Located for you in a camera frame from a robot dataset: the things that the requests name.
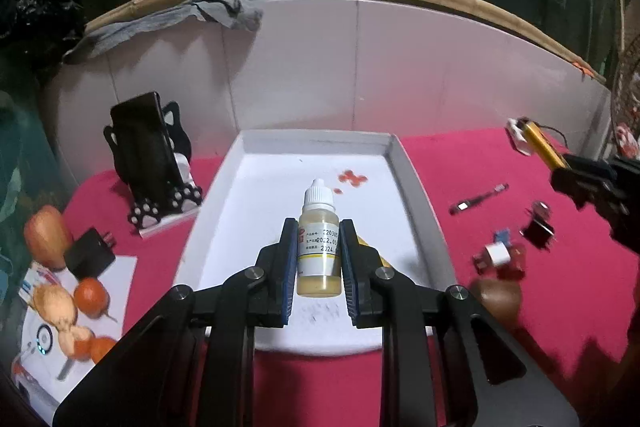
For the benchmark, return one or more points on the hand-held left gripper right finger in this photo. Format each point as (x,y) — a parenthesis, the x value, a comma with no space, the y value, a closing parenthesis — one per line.
(349,279)

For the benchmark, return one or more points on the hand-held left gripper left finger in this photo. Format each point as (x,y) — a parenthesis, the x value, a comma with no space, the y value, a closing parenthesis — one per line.
(289,277)

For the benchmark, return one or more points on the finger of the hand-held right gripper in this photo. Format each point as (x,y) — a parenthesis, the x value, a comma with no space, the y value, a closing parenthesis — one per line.
(590,166)
(575,189)

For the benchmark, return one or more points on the white-capped dropper bottle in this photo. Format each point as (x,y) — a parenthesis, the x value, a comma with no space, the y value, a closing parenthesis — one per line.
(317,259)

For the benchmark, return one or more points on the gold yellow tube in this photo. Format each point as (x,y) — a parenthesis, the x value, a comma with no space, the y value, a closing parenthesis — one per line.
(544,146)

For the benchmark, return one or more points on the white shallow tray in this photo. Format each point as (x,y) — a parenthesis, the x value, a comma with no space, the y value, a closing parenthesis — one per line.
(260,207)

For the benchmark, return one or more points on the black utility knife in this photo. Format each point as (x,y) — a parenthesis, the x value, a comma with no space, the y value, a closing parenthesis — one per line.
(479,200)

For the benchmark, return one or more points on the flat yellow object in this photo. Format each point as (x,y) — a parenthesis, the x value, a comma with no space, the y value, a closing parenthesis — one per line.
(361,239)

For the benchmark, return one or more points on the black binder clip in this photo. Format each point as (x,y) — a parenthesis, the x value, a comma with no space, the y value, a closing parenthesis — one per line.
(537,232)

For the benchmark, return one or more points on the small white box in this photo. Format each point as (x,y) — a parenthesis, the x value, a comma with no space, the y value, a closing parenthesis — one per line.
(516,139)

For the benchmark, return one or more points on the small blue object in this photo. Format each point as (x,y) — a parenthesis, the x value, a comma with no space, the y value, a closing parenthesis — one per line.
(501,238)

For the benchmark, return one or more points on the small red object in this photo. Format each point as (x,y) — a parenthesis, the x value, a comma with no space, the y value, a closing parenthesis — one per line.
(515,263)

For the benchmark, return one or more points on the white charger cube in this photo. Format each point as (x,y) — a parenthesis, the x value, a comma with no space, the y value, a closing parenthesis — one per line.
(496,255)

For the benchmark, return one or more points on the brown round object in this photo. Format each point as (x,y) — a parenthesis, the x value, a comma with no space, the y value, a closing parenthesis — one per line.
(497,303)

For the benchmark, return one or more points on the white paper sheet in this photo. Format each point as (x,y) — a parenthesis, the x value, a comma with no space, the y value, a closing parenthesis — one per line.
(121,287)

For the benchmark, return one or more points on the black smartphone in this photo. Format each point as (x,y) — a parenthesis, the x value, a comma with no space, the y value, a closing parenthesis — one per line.
(140,147)

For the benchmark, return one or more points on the small orange fruit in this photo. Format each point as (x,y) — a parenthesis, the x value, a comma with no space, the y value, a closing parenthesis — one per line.
(102,349)

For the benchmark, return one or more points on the black power adapter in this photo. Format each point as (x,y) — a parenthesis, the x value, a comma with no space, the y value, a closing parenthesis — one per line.
(87,254)

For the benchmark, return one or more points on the white backdrop board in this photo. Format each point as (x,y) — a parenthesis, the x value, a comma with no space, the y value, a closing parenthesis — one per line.
(310,72)

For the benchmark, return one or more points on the small tan fruit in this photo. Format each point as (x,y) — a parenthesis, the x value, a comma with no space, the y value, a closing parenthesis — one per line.
(75,342)

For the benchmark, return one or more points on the tan pear-shaped fruit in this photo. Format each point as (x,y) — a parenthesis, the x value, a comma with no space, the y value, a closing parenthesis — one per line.
(54,307)

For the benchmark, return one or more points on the red-orange apple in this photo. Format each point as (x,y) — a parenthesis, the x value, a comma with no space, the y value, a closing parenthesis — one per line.
(47,237)

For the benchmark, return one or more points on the printed card box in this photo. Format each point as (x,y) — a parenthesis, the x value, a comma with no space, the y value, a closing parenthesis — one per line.
(36,279)

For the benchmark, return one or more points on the white round device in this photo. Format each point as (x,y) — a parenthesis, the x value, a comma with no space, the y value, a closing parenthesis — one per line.
(42,357)

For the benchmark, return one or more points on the teal cloth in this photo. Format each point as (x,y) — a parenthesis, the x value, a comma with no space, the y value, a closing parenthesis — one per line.
(15,187)

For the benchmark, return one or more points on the gray cloth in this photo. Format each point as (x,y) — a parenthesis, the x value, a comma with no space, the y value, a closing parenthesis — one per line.
(125,32)

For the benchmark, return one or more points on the black plastic bag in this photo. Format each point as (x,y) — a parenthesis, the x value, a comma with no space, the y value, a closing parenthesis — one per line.
(45,17)

